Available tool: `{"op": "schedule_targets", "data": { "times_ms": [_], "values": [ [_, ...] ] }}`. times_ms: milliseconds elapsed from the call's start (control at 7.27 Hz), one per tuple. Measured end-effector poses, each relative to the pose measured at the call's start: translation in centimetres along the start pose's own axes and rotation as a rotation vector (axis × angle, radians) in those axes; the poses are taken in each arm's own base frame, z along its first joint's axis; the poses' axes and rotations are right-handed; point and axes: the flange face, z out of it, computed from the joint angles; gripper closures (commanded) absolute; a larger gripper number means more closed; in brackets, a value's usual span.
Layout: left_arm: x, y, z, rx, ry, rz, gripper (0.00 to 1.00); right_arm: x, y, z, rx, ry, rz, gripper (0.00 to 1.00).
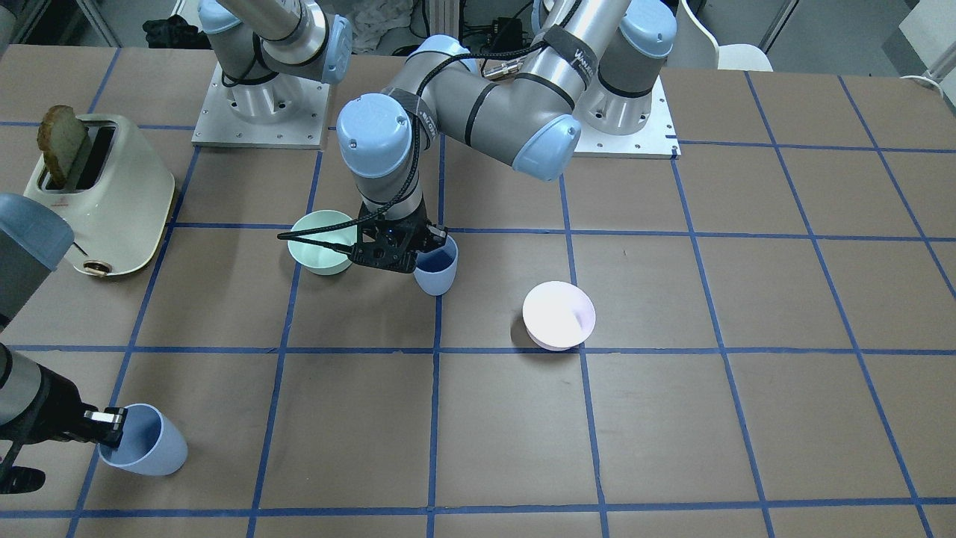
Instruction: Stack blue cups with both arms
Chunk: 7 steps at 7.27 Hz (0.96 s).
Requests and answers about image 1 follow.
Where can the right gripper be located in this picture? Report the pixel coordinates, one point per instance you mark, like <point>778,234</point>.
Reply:
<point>46,407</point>

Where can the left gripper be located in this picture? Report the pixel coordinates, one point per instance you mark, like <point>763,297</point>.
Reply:
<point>435,238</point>

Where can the blue cup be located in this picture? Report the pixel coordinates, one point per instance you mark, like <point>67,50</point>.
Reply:
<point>151,444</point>
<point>435,271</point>

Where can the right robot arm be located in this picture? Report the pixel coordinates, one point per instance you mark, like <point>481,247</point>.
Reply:
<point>35,239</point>

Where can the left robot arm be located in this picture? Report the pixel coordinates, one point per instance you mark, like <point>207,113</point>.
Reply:
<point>592,68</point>

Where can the pink bowl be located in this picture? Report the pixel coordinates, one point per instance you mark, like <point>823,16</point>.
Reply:
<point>558,315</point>

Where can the cream toaster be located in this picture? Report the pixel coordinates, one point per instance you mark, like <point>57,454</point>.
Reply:
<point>118,207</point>

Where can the bread slice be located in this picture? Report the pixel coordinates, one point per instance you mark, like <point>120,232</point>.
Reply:
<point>65,144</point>

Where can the white chair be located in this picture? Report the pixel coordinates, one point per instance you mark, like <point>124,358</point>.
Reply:
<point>696,48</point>

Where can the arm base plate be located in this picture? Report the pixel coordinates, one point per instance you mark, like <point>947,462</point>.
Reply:
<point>613,126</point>
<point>285,113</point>

